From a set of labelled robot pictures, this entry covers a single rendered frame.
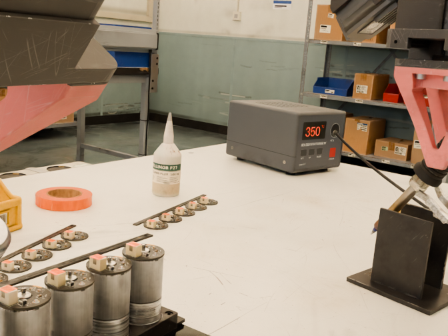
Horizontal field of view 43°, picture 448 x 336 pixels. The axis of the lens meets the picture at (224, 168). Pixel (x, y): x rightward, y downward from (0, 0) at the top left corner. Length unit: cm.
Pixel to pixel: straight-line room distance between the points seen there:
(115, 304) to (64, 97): 18
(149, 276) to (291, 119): 54
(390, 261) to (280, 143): 41
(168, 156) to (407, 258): 32
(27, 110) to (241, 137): 76
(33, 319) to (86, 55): 15
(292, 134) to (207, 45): 531
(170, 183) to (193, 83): 557
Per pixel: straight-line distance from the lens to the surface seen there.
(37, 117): 17
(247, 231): 59
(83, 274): 31
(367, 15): 48
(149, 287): 34
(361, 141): 479
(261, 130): 89
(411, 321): 45
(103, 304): 32
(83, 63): 16
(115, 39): 335
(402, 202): 49
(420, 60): 44
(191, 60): 627
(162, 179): 69
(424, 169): 47
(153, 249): 35
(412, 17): 45
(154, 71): 362
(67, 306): 30
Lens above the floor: 94
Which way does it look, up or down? 12 degrees down
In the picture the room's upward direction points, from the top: 4 degrees clockwise
